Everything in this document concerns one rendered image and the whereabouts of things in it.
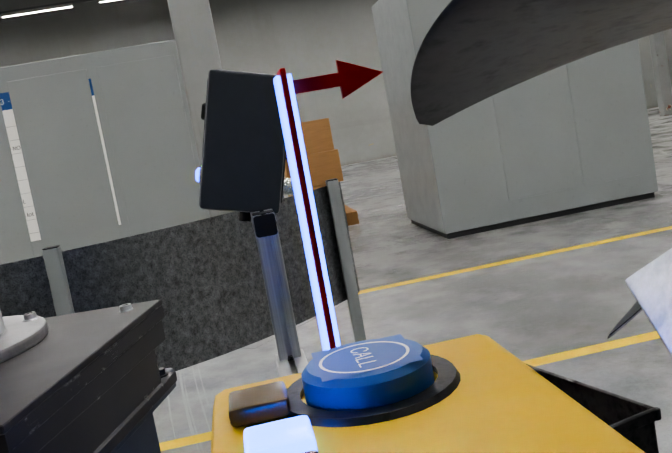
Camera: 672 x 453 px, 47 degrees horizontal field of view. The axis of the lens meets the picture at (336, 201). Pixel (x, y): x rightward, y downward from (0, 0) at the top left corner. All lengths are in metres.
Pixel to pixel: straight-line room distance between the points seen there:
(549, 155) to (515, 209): 0.56
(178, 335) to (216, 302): 0.15
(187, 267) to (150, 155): 4.26
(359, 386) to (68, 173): 6.35
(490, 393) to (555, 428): 0.03
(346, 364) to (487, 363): 0.05
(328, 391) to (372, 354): 0.02
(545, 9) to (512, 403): 0.30
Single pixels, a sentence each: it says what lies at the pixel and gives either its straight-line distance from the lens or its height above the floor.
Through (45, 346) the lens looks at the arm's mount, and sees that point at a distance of 0.71.
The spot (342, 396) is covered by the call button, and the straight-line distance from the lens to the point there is 0.22.
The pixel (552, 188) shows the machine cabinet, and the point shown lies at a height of 0.26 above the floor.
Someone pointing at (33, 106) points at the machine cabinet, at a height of 1.71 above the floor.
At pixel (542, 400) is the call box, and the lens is 0.22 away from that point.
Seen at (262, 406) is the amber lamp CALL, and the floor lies 1.08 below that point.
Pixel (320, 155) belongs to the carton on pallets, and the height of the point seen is 0.83.
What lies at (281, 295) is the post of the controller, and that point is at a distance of 1.01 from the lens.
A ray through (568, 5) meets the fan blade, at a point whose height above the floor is 1.20.
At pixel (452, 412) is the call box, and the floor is 1.07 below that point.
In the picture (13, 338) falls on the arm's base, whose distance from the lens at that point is 0.73.
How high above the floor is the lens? 1.15
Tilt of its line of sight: 6 degrees down
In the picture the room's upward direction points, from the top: 10 degrees counter-clockwise
